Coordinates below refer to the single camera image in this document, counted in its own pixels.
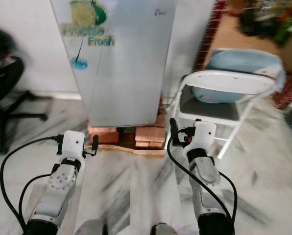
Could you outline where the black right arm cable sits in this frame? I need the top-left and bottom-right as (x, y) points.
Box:
(167, 140), (239, 223)

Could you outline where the white folding chair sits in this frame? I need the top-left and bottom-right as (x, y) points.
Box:
(161, 69), (283, 160)

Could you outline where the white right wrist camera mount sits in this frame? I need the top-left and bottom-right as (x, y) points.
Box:
(192, 121), (218, 153)

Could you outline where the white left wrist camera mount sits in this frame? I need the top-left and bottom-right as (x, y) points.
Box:
(62, 130), (87, 161)

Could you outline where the silver robot right leg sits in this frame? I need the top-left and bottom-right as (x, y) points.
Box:
(150, 223), (180, 235)

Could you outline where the silver robot left leg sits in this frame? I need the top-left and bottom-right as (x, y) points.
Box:
(75, 218), (107, 235)

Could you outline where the silver fridge door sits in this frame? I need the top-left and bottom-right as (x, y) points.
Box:
(50, 0), (177, 128)

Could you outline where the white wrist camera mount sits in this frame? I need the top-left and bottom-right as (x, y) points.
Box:
(192, 121), (218, 153)
(62, 130), (87, 161)

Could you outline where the dark green potted plant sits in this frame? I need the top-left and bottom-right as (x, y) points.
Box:
(237, 0), (292, 47)

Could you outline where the light blue plastic tub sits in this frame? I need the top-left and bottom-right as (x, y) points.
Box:
(190, 47), (287, 104)

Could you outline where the silver robot leg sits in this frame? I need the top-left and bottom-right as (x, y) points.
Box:
(75, 218), (107, 235)
(150, 223), (180, 235)

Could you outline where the black office chair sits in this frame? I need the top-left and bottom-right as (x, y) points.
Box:
(0, 25), (49, 155)

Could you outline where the red brick stack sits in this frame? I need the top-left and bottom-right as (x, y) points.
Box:
(135, 122), (166, 149)
(87, 122), (117, 146)

